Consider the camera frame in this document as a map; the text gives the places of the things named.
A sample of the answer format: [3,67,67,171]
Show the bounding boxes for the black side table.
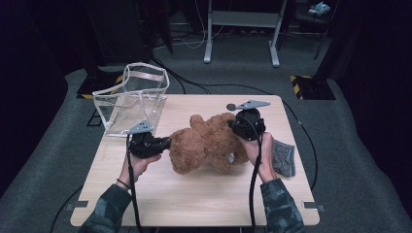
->
[278,0,341,61]

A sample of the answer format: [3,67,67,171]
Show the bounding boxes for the white metal desk frame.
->
[203,0,289,68]

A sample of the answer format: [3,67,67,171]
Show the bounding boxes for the black stand base yellow stripes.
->
[76,72,125,100]

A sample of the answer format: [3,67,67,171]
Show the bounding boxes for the blue and white packet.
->
[307,1,331,17]

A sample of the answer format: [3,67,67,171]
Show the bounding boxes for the black floor frame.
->
[86,109,102,127]

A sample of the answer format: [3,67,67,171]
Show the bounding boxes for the person's left hand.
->
[118,151,162,190]

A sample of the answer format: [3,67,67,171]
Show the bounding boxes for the short black floor cable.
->
[49,185,84,233]

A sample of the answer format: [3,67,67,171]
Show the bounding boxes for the hand-held gripper cable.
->
[125,134,145,233]
[241,116,264,233]

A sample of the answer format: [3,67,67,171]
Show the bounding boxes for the clear plastic bag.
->
[91,61,170,139]

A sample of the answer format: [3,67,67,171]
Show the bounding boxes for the person's right hand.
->
[237,131,278,183]

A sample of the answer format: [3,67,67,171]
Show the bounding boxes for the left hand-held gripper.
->
[126,119,172,159]

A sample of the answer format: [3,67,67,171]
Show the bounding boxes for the thin white cable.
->
[179,0,225,50]

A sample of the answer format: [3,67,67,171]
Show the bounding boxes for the black cabinet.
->
[81,0,154,67]

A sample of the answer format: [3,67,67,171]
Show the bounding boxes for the grey knitted cloth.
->
[271,139,296,179]

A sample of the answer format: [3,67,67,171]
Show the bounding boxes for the right hand-held gripper cable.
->
[241,116,264,233]

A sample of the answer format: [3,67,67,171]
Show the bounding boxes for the brown teddy bear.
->
[168,112,252,176]

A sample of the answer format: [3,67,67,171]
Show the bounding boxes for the left hand-held gripper cable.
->
[125,134,145,233]

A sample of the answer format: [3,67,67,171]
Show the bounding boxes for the black striped stand base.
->
[290,75,337,101]

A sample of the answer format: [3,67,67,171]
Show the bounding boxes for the long black floor cable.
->
[149,55,320,192]

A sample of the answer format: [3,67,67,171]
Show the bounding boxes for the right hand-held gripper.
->
[227,99,271,142]

